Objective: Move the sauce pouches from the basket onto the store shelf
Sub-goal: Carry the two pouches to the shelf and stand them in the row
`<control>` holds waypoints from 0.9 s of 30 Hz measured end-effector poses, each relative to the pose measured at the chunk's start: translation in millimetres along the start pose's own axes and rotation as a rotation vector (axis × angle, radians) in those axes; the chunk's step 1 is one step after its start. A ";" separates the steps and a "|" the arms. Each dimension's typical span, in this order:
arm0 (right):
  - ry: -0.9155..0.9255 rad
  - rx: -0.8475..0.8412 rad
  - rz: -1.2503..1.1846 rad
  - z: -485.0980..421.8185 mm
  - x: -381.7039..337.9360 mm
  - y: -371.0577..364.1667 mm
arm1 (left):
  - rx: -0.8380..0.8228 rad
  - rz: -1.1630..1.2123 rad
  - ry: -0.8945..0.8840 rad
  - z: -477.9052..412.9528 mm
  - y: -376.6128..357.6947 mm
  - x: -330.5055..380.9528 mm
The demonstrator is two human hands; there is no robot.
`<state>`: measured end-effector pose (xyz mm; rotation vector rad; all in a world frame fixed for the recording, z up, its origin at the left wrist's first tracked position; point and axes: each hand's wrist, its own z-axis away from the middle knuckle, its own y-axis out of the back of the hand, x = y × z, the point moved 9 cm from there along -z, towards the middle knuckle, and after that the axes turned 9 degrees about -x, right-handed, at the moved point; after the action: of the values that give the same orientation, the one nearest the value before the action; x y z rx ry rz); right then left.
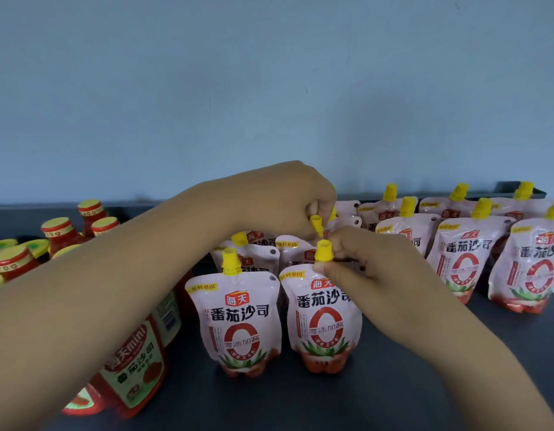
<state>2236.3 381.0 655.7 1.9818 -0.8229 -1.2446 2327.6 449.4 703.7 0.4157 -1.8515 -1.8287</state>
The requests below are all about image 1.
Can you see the person's right hand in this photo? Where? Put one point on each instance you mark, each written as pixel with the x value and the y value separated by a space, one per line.
pixel 384 282

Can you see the person's left hand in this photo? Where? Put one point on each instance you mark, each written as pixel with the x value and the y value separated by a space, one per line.
pixel 277 197

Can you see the person's right thumb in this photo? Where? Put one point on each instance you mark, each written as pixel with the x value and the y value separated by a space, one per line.
pixel 335 270

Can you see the person's left fingers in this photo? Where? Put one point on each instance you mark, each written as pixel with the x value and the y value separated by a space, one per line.
pixel 321 206

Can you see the white spouted sauce pouch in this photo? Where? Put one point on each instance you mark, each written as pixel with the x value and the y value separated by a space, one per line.
pixel 297 251
pixel 324 323

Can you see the person's left forearm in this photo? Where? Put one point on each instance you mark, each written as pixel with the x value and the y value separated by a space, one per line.
pixel 79 300

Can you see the person's right forearm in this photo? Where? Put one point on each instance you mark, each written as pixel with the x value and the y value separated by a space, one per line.
pixel 479 377

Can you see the rows of white sauce pouches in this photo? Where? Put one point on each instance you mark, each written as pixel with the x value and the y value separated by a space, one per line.
pixel 241 318

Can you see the cluster of red sauce bottles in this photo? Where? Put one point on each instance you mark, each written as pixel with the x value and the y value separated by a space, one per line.
pixel 131 368

